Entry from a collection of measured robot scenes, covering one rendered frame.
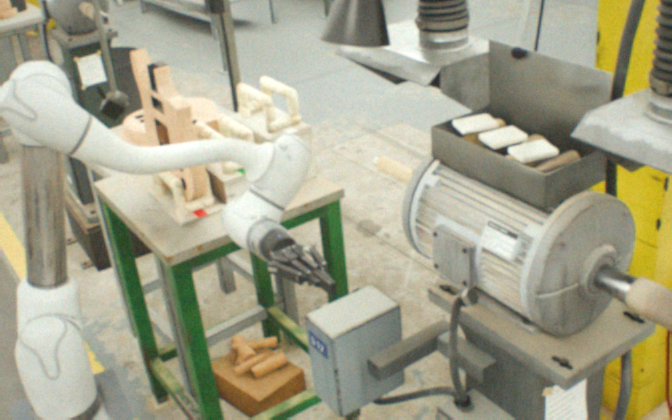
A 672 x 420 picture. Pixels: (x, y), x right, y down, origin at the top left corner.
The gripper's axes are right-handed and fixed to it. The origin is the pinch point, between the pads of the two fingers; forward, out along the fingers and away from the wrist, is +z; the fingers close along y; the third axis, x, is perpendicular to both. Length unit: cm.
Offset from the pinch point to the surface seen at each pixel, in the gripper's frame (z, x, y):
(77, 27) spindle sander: -234, 9, -23
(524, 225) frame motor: 43, 26, -15
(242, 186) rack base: -69, -9, -16
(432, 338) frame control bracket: 26.0, -3.7, -7.4
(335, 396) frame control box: 21.1, -10.0, 12.8
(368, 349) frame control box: 22.2, -1.9, 5.1
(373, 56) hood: -3.0, 43.8, -19.2
